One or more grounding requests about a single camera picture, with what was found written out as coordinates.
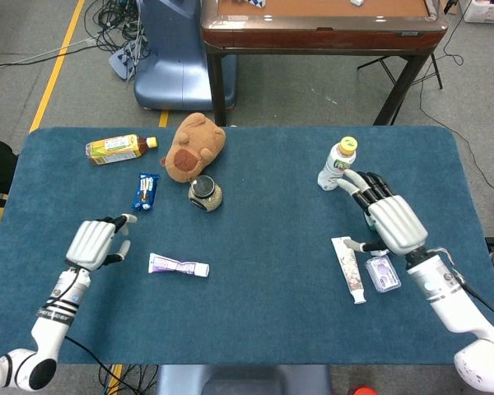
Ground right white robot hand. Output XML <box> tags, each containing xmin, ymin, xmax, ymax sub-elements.
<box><xmin>338</xmin><ymin>169</ymin><xmax>429</xmax><ymax>256</ymax></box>

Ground amber tea bottle yellow label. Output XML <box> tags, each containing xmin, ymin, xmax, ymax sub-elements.
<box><xmin>85</xmin><ymin>133</ymin><xmax>159</xmax><ymax>166</ymax></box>

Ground blue grey power strip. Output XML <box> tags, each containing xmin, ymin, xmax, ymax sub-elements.
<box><xmin>108</xmin><ymin>43</ymin><xmax>143</xmax><ymax>81</ymax></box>

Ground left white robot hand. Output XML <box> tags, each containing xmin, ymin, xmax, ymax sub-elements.
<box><xmin>64</xmin><ymin>213</ymin><xmax>138</xmax><ymax>272</ymax></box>

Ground black floor cable bundle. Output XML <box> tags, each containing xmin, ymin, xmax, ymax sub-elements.
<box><xmin>84</xmin><ymin>0</ymin><xmax>153</xmax><ymax>79</ymax></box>

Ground purple white tube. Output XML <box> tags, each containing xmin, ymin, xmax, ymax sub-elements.
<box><xmin>148</xmin><ymin>252</ymin><xmax>211</xmax><ymax>278</ymax></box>

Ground white floral toothpaste tube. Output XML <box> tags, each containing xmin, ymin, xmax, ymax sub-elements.
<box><xmin>330</xmin><ymin>235</ymin><xmax>368</xmax><ymax>305</ymax></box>

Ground brown mahjong table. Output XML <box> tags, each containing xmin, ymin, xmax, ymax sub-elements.
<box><xmin>200</xmin><ymin>0</ymin><xmax>450</xmax><ymax>127</ymax></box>

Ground clear purple wipes packet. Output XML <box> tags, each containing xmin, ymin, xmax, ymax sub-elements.
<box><xmin>365</xmin><ymin>254</ymin><xmax>402</xmax><ymax>294</ymax></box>

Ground blue cookie packet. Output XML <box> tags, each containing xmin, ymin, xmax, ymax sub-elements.
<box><xmin>131</xmin><ymin>172</ymin><xmax>161</xmax><ymax>212</ymax></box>

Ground blue carpet table cover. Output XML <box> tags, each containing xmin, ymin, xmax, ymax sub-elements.
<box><xmin>0</xmin><ymin>125</ymin><xmax>494</xmax><ymax>367</ymax></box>

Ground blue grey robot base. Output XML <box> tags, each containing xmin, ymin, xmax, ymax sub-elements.
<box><xmin>133</xmin><ymin>0</ymin><xmax>238</xmax><ymax>111</ymax></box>

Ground white drink bottle yellow cap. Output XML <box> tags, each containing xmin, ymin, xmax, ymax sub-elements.
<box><xmin>316</xmin><ymin>136</ymin><xmax>359</xmax><ymax>192</ymax></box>

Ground brown capybara plush toy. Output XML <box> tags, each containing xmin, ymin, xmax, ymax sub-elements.
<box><xmin>160</xmin><ymin>113</ymin><xmax>226</xmax><ymax>184</ymax></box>

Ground white storage box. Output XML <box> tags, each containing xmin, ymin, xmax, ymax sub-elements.
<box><xmin>463</xmin><ymin>0</ymin><xmax>494</xmax><ymax>25</ymax></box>

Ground black thin cable loops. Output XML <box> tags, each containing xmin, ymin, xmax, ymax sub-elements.
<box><xmin>65</xmin><ymin>335</ymin><xmax>157</xmax><ymax>395</ymax></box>

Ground grey blue robot torso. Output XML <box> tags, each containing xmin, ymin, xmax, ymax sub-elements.
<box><xmin>155</xmin><ymin>365</ymin><xmax>334</xmax><ymax>395</ymax></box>

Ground glass jar black lid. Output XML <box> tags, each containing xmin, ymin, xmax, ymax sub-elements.
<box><xmin>188</xmin><ymin>174</ymin><xmax>224</xmax><ymax>213</ymax></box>

